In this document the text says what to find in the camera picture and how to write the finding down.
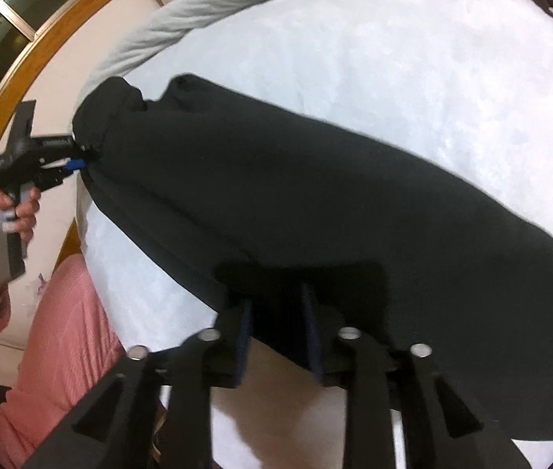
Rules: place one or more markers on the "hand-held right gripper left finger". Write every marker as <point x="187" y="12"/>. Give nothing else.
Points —
<point x="243" y="334"/>

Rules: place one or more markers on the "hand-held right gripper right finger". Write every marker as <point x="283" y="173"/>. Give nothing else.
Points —
<point x="311" y="332"/>

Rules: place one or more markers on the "person's pink pyjama legs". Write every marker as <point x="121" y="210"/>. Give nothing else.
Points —
<point x="52" y="356"/>

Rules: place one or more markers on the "white bed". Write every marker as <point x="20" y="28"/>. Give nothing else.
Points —
<point x="354" y="73"/>

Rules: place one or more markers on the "black pants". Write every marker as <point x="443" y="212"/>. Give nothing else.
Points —
<point x="306" y="215"/>

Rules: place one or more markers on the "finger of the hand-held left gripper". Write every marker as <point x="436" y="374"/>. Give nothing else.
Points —
<point x="72" y="165"/>
<point x="61" y="145"/>

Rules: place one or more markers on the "grey duvet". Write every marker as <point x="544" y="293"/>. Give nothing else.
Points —
<point x="237" y="0"/>

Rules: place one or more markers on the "person's left hand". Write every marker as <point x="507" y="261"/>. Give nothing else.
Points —
<point x="22" y="215"/>

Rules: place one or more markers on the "wooden door frame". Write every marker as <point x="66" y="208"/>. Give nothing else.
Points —
<point x="37" y="58"/>

